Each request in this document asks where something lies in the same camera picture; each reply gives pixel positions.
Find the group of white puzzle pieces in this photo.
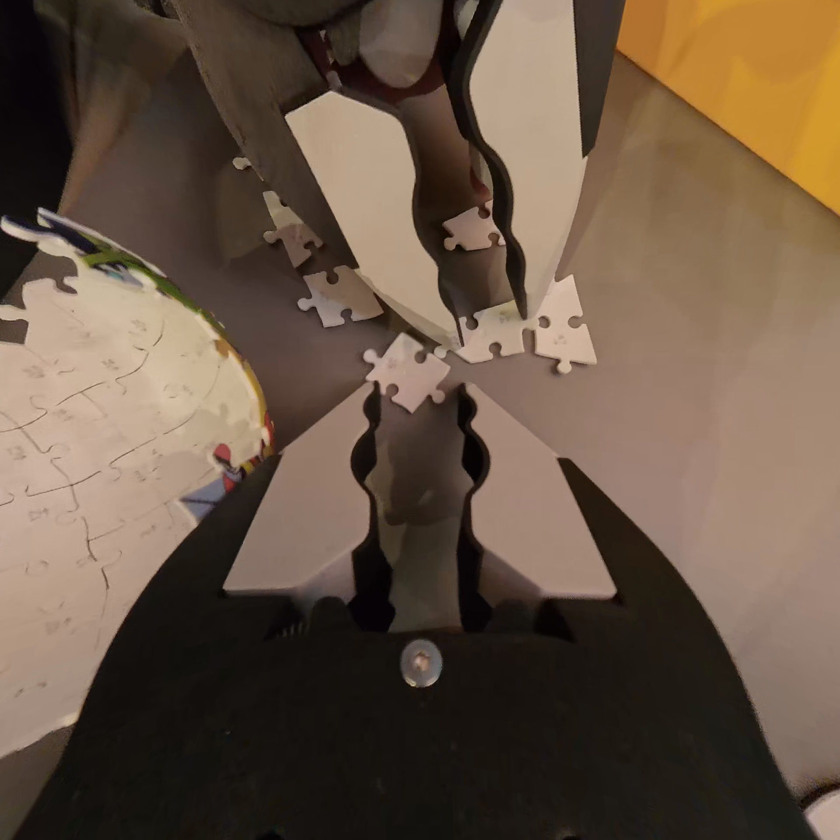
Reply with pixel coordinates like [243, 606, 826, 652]
[231, 156, 598, 375]

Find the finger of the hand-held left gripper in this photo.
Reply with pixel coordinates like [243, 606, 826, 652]
[284, 91, 467, 347]
[449, 0, 588, 322]

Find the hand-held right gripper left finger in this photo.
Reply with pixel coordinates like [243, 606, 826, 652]
[222, 382, 398, 632]

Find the white jigsaw piece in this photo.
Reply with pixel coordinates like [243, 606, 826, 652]
[363, 332, 452, 414]
[456, 303, 536, 363]

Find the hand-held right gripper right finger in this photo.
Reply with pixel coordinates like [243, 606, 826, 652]
[456, 382, 619, 632]

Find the white plastic tray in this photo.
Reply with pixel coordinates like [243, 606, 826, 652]
[802, 780, 840, 840]

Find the yellow box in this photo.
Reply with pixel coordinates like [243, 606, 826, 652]
[613, 0, 840, 216]

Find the colourful puzzle ball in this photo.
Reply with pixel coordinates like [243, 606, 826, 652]
[0, 209, 277, 759]

